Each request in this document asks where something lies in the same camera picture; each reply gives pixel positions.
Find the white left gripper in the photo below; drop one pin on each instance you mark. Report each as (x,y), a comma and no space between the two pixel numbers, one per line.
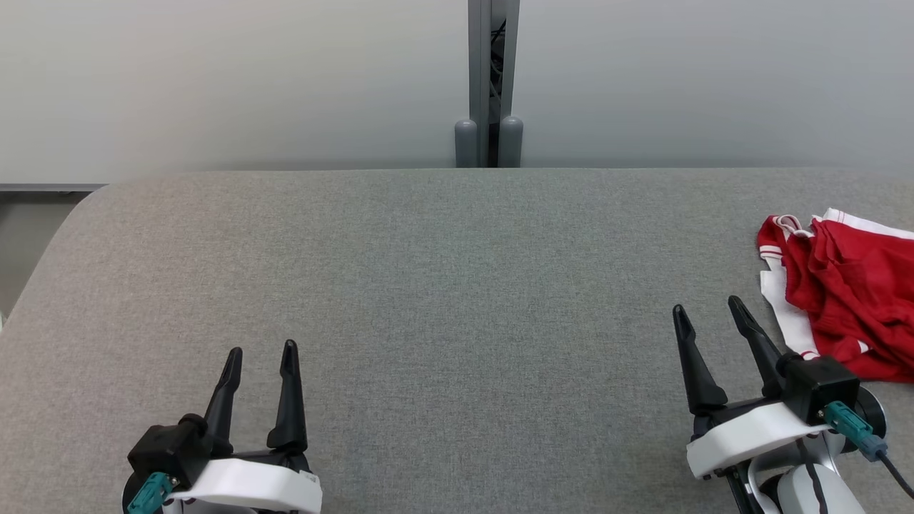
(250,485)

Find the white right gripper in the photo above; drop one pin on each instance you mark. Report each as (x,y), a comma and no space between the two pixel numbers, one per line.
(742,435)

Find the red jersey with white sleeves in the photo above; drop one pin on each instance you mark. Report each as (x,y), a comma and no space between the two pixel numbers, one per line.
(785,314)

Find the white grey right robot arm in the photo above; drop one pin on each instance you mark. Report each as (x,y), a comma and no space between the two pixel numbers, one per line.
(807,496)

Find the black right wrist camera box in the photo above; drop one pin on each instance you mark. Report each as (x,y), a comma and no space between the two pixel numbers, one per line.
(821,385)

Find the teal right camera connector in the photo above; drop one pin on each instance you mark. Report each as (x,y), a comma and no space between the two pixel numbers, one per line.
(850,425)

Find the teal camera connector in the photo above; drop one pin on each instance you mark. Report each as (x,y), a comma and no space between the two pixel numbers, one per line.
(150,494)
(850,425)

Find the teal left camera connector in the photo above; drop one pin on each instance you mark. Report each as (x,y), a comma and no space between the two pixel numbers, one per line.
(150,494)

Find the grey cylindrical post foot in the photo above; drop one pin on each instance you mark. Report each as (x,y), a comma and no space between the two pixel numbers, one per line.
(465,143)
(511,141)

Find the grey partition post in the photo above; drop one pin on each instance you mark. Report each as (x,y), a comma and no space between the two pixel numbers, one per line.
(480,64)

